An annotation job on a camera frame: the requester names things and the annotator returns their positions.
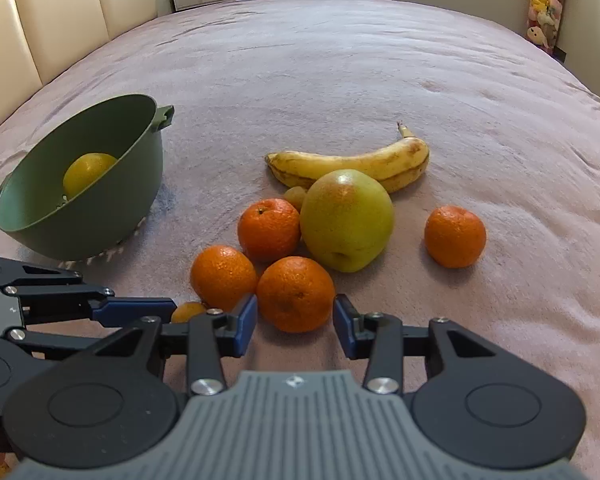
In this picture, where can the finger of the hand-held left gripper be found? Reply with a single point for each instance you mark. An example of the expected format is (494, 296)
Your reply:
(140, 307)
(55, 343)

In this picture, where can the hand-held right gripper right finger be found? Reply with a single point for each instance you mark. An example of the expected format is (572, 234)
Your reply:
(343, 329)

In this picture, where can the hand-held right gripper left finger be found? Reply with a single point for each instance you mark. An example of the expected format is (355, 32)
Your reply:
(246, 327)

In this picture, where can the small orange kumquat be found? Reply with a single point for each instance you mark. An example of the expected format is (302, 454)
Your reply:
(186, 311)

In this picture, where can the orange mandarin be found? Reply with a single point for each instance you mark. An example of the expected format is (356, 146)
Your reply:
(455, 236)
(222, 277)
(295, 294)
(269, 230)

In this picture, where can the green plastic bowl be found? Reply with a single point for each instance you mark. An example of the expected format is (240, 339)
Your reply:
(125, 200)

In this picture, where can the small brown longan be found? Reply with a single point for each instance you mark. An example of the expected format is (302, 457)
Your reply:
(296, 197)

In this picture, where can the yellow citrus fruit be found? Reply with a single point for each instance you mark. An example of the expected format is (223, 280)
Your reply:
(87, 172)

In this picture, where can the yellow banana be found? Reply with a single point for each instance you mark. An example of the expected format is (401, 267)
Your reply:
(380, 162)

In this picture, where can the cream padded headboard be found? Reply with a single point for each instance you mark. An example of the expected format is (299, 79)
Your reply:
(45, 25)

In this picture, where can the small black stand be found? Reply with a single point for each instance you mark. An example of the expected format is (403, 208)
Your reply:
(560, 55)

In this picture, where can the hanging plush toys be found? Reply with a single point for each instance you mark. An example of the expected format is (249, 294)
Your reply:
(546, 5)

